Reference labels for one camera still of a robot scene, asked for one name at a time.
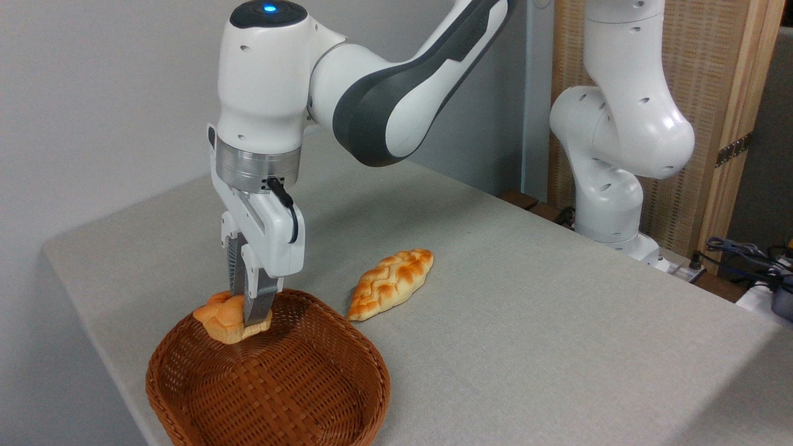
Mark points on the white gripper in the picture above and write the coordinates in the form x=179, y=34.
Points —
x=276, y=238

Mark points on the round muffin bread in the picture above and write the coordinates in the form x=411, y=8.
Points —
x=223, y=319

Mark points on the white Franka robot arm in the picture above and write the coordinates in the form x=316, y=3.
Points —
x=384, y=99

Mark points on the brown woven wicker basket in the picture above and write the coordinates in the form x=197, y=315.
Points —
x=279, y=384

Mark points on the long braided bread loaf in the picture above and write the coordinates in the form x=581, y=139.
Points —
x=390, y=282

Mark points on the grey tablecloth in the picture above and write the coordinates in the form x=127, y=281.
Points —
x=557, y=322

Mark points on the metal screen hinge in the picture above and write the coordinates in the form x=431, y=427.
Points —
x=734, y=150

